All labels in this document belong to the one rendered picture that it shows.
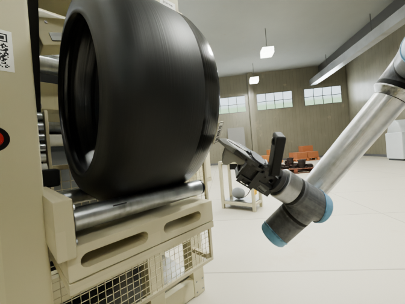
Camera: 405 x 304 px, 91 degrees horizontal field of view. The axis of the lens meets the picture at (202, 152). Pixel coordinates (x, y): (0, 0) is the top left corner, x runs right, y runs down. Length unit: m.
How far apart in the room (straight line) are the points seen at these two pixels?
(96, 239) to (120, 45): 0.35
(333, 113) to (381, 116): 13.73
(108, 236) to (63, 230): 0.08
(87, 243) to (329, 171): 0.68
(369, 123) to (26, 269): 0.89
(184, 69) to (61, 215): 0.34
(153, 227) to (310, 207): 0.42
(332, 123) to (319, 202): 13.80
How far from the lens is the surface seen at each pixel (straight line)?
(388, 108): 0.77
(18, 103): 0.52
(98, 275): 0.47
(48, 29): 1.03
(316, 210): 0.65
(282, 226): 0.68
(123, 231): 0.46
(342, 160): 0.76
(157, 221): 0.49
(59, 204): 0.40
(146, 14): 0.47
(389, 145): 11.03
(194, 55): 0.48
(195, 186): 0.58
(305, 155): 11.93
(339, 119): 14.61
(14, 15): 0.58
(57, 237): 0.41
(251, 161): 0.53
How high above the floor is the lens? 1.01
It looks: level
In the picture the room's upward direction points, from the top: 5 degrees counter-clockwise
